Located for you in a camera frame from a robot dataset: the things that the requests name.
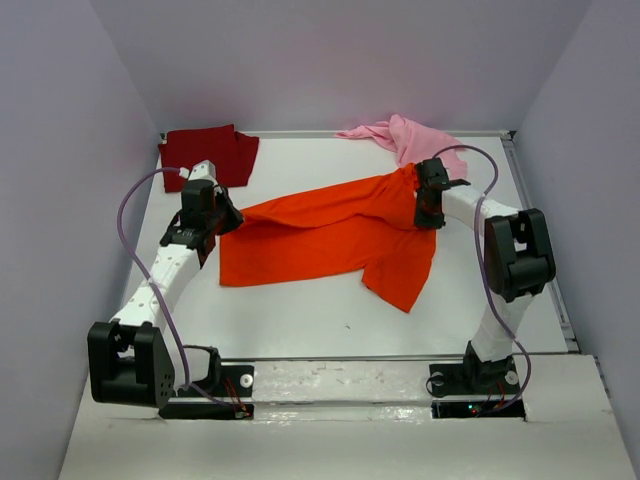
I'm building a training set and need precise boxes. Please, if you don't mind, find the orange t-shirt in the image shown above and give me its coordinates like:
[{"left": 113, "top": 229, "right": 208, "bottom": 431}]
[{"left": 219, "top": 165, "right": 437, "bottom": 313}]

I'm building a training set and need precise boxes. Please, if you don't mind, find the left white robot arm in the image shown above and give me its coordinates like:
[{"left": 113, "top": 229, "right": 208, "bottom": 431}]
[{"left": 87, "top": 174, "right": 243, "bottom": 409}]

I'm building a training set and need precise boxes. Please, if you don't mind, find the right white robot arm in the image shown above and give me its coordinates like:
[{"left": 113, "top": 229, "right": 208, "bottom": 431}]
[{"left": 414, "top": 158, "right": 556, "bottom": 398}]

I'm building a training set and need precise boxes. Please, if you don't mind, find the pink t-shirt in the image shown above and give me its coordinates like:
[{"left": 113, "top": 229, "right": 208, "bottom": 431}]
[{"left": 335, "top": 114, "right": 467, "bottom": 179}]

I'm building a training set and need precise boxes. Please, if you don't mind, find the dark red folded t-shirt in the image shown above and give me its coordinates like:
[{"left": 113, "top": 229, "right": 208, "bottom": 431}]
[{"left": 158, "top": 124, "right": 259, "bottom": 188}]

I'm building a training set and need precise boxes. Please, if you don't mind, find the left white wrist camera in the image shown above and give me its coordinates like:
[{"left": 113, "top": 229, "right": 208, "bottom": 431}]
[{"left": 179, "top": 160, "right": 217, "bottom": 183}]

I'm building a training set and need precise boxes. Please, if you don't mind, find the aluminium table edge rail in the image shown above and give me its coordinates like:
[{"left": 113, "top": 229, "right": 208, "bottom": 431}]
[{"left": 501, "top": 131, "right": 580, "bottom": 354}]

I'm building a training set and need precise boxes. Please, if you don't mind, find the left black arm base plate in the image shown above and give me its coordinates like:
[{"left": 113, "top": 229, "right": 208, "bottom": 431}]
[{"left": 158, "top": 363, "right": 255, "bottom": 421}]

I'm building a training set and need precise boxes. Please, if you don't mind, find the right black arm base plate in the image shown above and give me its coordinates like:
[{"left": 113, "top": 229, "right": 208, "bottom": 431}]
[{"left": 425, "top": 358, "right": 526, "bottom": 420}]

